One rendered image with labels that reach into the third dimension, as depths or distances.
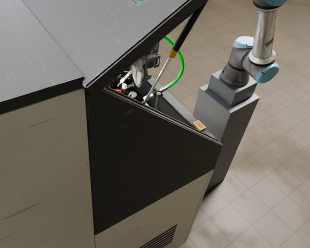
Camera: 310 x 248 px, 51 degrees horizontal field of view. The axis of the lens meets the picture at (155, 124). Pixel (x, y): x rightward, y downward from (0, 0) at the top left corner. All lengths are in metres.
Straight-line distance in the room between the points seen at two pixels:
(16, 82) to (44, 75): 0.05
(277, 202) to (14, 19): 2.08
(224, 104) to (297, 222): 1.07
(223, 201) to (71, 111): 1.77
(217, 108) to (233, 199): 0.82
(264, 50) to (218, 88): 0.38
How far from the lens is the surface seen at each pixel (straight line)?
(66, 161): 0.83
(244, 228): 2.30
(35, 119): 0.70
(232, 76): 1.72
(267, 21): 1.42
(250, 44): 1.64
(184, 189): 1.41
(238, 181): 2.49
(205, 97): 1.83
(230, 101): 1.75
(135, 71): 1.26
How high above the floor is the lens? 1.91
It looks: 45 degrees down
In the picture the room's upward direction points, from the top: 8 degrees clockwise
